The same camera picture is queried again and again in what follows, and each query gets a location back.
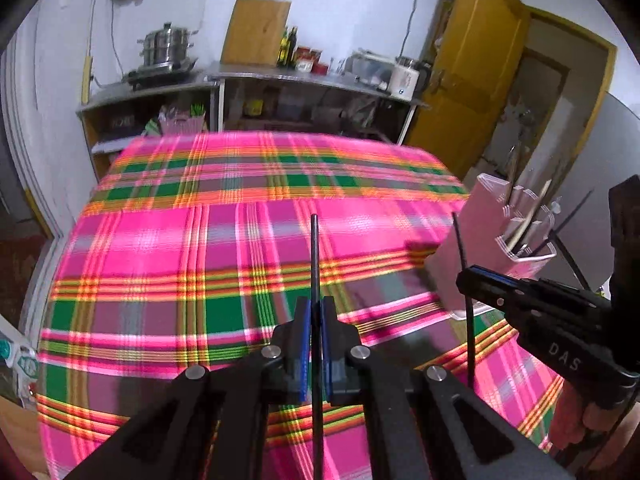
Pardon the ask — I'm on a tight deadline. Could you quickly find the pale wooden chopstick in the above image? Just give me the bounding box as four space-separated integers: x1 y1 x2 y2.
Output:
504 142 523 206
506 179 552 254

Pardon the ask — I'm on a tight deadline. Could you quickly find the steel kitchen counter table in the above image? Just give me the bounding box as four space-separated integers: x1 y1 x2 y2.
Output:
203 62 428 145

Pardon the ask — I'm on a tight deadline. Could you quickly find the person's right hand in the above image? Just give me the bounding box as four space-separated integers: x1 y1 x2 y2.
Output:
549 382 639 470

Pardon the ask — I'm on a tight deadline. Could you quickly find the grey refrigerator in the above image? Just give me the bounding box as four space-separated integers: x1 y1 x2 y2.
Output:
558 94 640 290

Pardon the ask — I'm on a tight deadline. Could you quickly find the pink plastic utensil basket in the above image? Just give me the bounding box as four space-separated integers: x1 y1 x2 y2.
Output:
425 174 556 321

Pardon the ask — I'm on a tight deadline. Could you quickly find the pink plaid tablecloth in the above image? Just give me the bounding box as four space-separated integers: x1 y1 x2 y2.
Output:
37 130 566 480

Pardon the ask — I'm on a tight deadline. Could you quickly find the pink small basket on shelf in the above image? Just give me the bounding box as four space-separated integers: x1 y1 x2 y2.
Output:
158 114 205 136

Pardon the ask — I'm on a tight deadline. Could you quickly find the yellow wooden door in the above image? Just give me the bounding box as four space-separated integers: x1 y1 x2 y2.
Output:
408 0 530 179

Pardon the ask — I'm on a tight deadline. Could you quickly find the white electric kettle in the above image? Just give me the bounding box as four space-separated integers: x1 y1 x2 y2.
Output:
387 56 432 101

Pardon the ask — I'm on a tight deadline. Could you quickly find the low steel shelf cabinet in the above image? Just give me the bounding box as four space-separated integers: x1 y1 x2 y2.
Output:
77 77 222 179

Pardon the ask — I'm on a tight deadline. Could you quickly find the clear plastic container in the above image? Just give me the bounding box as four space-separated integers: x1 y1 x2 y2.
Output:
345 49 396 91

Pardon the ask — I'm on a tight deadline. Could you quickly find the black induction cooker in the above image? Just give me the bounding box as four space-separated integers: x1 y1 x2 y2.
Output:
122 58 198 89

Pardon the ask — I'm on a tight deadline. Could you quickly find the red lidded jar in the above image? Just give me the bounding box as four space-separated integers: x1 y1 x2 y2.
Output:
294 47 322 73

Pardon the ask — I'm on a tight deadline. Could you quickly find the stainless steel steamer pot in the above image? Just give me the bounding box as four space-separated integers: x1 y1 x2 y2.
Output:
137 22 198 67

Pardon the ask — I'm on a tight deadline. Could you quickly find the wooden cutting board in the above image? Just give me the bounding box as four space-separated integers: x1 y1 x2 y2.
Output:
220 0 291 67

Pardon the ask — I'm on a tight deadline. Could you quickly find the dark sauce bottle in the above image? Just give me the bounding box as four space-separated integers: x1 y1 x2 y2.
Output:
286 26 298 67

